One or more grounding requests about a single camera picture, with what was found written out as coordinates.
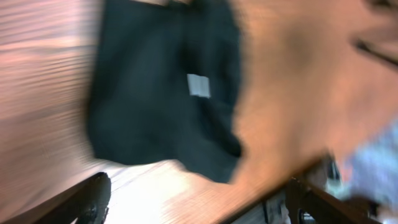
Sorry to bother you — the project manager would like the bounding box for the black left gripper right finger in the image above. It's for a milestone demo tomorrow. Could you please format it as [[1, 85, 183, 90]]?
[[285, 178, 381, 224]]

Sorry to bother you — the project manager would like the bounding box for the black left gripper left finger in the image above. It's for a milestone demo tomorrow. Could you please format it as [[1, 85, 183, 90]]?
[[2, 172, 111, 224]]

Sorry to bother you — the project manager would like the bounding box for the black t-shirt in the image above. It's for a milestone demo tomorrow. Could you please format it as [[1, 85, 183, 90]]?
[[86, 0, 243, 183]]

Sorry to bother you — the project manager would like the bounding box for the light blue printed shirt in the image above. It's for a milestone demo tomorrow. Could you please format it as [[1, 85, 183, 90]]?
[[338, 120, 397, 210]]

